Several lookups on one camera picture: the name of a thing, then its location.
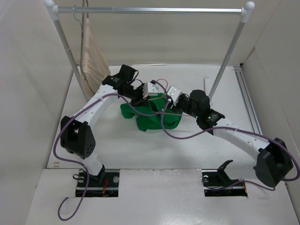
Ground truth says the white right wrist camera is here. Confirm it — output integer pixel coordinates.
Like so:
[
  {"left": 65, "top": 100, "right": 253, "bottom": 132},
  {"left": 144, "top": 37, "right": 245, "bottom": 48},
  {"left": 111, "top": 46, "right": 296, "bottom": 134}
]
[{"left": 166, "top": 86, "right": 182, "bottom": 106}]

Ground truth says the pink wire hanger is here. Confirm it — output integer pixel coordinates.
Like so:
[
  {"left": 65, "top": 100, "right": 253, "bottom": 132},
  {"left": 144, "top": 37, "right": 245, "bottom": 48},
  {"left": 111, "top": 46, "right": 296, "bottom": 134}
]
[{"left": 150, "top": 78, "right": 194, "bottom": 117}]

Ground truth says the aluminium rail at right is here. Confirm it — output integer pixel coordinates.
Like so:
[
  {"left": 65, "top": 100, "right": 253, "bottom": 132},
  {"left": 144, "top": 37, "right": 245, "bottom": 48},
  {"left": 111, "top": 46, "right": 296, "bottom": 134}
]
[{"left": 233, "top": 66, "right": 263, "bottom": 135}]

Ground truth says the white and metal clothes rack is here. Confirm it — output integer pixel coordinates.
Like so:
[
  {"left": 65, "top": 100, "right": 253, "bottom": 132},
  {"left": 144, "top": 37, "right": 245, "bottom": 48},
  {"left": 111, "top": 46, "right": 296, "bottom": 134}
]
[{"left": 43, "top": 0, "right": 255, "bottom": 100}]

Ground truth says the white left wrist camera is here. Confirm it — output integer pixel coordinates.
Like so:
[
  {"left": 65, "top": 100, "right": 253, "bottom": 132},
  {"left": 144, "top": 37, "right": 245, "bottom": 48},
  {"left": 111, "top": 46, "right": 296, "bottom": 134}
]
[{"left": 142, "top": 82, "right": 159, "bottom": 98}]

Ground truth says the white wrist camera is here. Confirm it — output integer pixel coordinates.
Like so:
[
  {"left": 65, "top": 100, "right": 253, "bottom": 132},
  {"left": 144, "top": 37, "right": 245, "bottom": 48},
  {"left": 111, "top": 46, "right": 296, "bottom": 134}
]
[
  {"left": 166, "top": 86, "right": 182, "bottom": 106},
  {"left": 142, "top": 82, "right": 159, "bottom": 98}
]

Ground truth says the beige garment on hanger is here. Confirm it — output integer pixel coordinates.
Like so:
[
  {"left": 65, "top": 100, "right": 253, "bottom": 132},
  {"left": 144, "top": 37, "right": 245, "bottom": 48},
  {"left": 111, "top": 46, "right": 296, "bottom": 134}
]
[{"left": 80, "top": 18, "right": 111, "bottom": 98}]

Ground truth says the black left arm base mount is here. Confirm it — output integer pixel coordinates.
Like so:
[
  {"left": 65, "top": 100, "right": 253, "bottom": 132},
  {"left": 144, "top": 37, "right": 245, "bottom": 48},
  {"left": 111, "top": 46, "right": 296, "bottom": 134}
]
[{"left": 73, "top": 170, "right": 120, "bottom": 198}]

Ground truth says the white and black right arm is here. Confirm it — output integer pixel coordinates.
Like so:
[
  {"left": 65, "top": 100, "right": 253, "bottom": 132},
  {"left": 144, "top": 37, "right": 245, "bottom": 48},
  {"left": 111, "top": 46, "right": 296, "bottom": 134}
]
[{"left": 167, "top": 86, "right": 295, "bottom": 188}]

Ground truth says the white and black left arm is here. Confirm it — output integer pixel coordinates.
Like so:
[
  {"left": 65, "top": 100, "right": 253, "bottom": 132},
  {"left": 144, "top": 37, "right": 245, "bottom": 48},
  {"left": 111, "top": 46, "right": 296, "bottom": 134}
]
[{"left": 60, "top": 65, "right": 157, "bottom": 186}]

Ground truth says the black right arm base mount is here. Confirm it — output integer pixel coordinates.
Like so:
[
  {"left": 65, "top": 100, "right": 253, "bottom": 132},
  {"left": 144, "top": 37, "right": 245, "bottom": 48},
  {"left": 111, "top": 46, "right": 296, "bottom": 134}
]
[{"left": 201, "top": 160, "right": 248, "bottom": 197}]

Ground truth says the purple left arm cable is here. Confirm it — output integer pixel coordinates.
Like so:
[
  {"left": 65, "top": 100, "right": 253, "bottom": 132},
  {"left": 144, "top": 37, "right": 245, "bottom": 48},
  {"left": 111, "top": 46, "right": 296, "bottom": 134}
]
[{"left": 53, "top": 79, "right": 169, "bottom": 221}]

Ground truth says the green t shirt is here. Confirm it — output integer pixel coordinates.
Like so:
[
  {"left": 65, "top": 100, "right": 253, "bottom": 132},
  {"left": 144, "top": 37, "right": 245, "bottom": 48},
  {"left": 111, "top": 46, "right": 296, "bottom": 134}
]
[{"left": 120, "top": 93, "right": 182, "bottom": 132}]

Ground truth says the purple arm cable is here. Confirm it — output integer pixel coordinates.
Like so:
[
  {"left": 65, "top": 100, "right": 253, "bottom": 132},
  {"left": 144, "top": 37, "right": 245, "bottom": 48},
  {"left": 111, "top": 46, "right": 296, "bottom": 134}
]
[
  {"left": 53, "top": 79, "right": 169, "bottom": 221},
  {"left": 160, "top": 99, "right": 300, "bottom": 191}
]

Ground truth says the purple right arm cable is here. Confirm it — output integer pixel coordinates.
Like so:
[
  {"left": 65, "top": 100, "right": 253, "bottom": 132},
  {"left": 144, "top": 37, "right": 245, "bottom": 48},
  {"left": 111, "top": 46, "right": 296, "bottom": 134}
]
[{"left": 160, "top": 99, "right": 300, "bottom": 191}]

